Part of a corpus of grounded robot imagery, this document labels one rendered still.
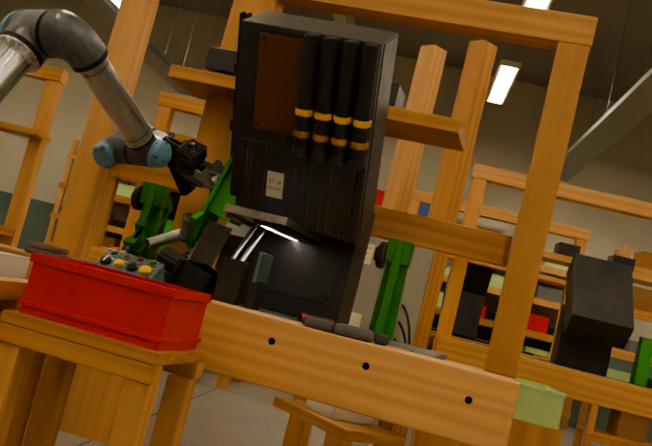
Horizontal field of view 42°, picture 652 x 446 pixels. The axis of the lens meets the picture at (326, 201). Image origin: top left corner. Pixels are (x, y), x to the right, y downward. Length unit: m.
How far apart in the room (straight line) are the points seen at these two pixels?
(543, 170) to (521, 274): 0.30
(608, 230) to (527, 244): 10.11
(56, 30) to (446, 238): 1.24
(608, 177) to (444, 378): 10.89
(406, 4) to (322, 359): 1.22
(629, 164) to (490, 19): 10.21
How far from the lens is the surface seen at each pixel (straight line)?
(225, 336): 1.94
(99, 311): 1.71
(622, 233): 12.58
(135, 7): 2.91
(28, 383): 2.86
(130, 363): 1.65
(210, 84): 2.59
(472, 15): 2.62
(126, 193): 12.27
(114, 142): 2.35
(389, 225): 2.57
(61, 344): 1.71
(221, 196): 2.23
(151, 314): 1.66
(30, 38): 2.14
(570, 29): 2.60
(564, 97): 2.54
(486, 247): 2.54
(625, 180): 12.69
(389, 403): 1.86
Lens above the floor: 0.99
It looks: 6 degrees up
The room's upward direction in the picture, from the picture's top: 14 degrees clockwise
